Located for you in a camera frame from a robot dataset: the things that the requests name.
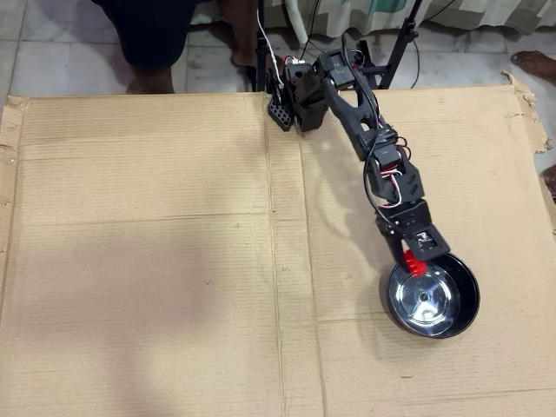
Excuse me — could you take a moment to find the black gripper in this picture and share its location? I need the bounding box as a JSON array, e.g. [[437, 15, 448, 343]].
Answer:
[[375, 199, 452, 267]]

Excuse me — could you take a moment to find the red lego block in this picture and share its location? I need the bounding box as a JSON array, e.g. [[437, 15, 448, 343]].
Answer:
[[400, 248, 427, 279]]

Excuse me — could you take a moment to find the black glossy bowl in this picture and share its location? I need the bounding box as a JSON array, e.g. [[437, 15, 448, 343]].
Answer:
[[384, 251, 481, 339]]

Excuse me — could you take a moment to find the bare brown foot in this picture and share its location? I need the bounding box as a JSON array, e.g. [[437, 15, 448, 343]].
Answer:
[[510, 50, 556, 87], [539, 163, 556, 206]]

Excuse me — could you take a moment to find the black perforated table clamp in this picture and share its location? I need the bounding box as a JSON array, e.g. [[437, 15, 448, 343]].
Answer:
[[265, 67, 297, 133]]

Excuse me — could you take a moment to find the black metal stand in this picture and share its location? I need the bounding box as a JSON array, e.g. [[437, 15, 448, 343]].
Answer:
[[254, 0, 425, 92]]

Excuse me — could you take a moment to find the white plastic pipe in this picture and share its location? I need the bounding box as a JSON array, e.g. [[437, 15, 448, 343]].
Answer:
[[284, 0, 308, 46]]

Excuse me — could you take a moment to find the bare person leg with foot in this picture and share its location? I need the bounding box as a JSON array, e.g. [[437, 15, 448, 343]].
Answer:
[[215, 0, 261, 69]]

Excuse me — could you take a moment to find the brown cardboard sheet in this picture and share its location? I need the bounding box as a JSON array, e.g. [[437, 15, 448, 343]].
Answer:
[[0, 71, 556, 417]]

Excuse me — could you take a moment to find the person leg in dark shorts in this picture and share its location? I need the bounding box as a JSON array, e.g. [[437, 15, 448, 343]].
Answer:
[[90, 0, 195, 96]]

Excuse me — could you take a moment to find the black camera cable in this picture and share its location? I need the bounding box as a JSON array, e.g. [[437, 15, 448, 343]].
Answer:
[[341, 32, 403, 215]]

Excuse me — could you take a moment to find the thin black floor cable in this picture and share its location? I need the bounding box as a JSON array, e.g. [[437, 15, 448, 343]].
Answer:
[[408, 25, 421, 89]]

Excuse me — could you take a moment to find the white cable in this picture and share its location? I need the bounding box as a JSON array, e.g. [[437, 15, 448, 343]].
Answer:
[[255, 0, 288, 86]]

